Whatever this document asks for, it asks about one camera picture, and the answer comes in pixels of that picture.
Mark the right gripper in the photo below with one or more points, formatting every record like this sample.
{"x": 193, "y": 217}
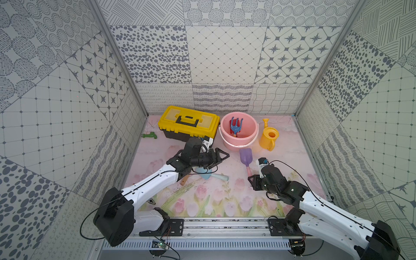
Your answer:
{"x": 255, "y": 184}

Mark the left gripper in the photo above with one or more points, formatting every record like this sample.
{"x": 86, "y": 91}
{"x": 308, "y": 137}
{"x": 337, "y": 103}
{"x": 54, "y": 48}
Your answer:
{"x": 211, "y": 157}

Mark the purple shovel pink handle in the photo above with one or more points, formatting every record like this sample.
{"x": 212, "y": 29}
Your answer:
{"x": 246, "y": 159}

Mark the blue fork yellow handle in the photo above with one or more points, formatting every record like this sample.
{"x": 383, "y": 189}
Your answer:
{"x": 236, "y": 124}

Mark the yellow watering can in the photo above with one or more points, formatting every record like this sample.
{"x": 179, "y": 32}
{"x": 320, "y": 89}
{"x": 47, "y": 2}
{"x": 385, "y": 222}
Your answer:
{"x": 269, "y": 136}

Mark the pink plastic bucket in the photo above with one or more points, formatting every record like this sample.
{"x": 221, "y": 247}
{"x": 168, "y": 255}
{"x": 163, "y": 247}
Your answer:
{"x": 245, "y": 138}

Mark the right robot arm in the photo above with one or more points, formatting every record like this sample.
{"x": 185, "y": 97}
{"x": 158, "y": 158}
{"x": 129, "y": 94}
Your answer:
{"x": 313, "y": 215}

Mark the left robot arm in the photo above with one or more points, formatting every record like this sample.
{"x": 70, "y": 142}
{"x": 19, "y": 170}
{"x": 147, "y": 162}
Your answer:
{"x": 118, "y": 215}

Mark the light blue trowel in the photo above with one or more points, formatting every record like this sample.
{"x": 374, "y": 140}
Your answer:
{"x": 206, "y": 174}

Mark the yellow and black toolbox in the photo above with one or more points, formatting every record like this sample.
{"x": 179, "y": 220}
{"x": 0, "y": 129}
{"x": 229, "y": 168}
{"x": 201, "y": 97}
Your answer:
{"x": 182, "y": 123}

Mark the green toy tool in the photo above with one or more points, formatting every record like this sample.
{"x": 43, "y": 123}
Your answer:
{"x": 149, "y": 135}

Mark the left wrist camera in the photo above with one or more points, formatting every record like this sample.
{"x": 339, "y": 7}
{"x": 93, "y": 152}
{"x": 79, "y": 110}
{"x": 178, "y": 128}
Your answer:
{"x": 206, "y": 144}

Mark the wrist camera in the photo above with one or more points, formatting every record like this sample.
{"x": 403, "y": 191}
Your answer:
{"x": 261, "y": 163}
{"x": 206, "y": 144}

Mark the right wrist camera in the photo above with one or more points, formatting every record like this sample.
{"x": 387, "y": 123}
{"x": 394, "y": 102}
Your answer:
{"x": 261, "y": 163}

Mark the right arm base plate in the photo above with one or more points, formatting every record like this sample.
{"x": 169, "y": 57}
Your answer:
{"x": 278, "y": 227}

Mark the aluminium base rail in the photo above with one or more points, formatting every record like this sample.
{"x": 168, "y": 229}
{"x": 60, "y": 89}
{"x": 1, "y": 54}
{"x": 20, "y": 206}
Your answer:
{"x": 241, "y": 233}

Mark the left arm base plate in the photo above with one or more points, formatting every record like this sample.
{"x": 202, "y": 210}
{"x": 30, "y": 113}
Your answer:
{"x": 170, "y": 227}

